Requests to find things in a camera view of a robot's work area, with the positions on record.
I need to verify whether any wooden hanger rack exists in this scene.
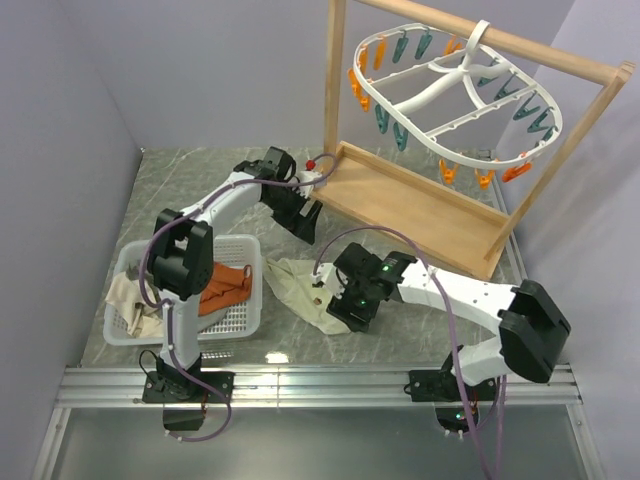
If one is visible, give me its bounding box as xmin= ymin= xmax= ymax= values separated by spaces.
xmin=315 ymin=1 xmax=635 ymax=280

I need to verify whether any aluminium mounting rail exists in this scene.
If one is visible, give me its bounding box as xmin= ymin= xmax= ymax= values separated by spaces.
xmin=54 ymin=364 xmax=582 ymax=408

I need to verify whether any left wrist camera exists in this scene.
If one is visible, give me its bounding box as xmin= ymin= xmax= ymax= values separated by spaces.
xmin=297 ymin=159 xmax=326 ymax=189

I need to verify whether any pale green underwear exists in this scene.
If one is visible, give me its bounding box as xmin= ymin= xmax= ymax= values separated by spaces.
xmin=262 ymin=257 xmax=350 ymax=335

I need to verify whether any grey cloth in basket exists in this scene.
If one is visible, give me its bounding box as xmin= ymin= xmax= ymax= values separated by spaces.
xmin=123 ymin=261 xmax=151 ymax=282

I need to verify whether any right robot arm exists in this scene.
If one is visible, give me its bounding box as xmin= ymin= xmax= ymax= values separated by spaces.
xmin=312 ymin=243 xmax=571 ymax=403

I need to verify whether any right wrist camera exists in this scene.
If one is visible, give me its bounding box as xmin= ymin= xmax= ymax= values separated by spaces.
xmin=311 ymin=263 xmax=345 ymax=298

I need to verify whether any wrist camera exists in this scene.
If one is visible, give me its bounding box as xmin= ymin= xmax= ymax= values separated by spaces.
xmin=311 ymin=263 xmax=345 ymax=298
xmin=297 ymin=159 xmax=326 ymax=189

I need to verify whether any beige cloth in basket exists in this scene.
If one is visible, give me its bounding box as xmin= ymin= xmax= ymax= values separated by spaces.
xmin=106 ymin=272 xmax=164 ymax=338

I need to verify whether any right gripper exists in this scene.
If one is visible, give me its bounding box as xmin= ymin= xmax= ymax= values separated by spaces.
xmin=327 ymin=274 xmax=381 ymax=334

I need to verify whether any orange cloth in basket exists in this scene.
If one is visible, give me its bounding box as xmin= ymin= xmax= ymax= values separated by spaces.
xmin=198 ymin=262 xmax=253 ymax=317

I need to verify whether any teal clothes peg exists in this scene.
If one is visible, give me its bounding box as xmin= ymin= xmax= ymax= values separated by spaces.
xmin=512 ymin=92 xmax=541 ymax=121
xmin=393 ymin=121 xmax=409 ymax=152
xmin=527 ymin=106 xmax=555 ymax=134
xmin=374 ymin=104 xmax=390 ymax=134

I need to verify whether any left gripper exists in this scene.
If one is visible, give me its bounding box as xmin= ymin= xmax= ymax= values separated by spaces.
xmin=264 ymin=185 xmax=323 ymax=246

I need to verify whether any white oval clip hanger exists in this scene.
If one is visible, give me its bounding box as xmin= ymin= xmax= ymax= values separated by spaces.
xmin=349 ymin=20 xmax=563 ymax=171

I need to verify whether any white plastic laundry basket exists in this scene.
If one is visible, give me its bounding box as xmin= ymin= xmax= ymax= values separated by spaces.
xmin=102 ymin=234 xmax=265 ymax=347

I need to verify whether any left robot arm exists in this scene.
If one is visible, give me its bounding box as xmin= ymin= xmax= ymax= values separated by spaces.
xmin=140 ymin=147 xmax=328 ymax=402

